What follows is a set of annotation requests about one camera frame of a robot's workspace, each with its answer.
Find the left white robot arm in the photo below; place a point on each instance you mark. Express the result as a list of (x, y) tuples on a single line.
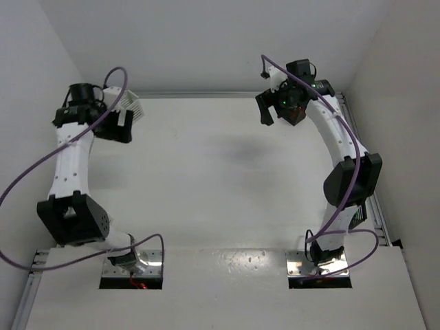
[(69, 213)]

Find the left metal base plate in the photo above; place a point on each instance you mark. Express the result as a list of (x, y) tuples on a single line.
[(149, 264)]

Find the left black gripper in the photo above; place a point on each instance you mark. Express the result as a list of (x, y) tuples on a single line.
[(112, 128)]

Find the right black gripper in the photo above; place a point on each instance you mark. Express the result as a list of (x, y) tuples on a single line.
[(267, 104)]

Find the black slotted bin back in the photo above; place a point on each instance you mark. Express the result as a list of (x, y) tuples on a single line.
[(294, 115)]

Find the white slotted bin back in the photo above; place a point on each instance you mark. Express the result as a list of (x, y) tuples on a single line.
[(131, 102)]

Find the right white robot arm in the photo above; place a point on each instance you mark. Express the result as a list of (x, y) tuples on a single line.
[(355, 171)]

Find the black slotted bin right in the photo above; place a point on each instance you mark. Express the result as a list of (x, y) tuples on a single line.
[(359, 217)]

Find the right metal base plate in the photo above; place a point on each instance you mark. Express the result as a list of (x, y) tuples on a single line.
[(299, 267)]

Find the black slotted bin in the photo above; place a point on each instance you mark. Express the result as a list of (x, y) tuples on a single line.
[(294, 115), (359, 217)]

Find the metal base plate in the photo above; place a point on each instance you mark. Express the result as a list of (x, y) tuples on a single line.
[(299, 267), (149, 264)]

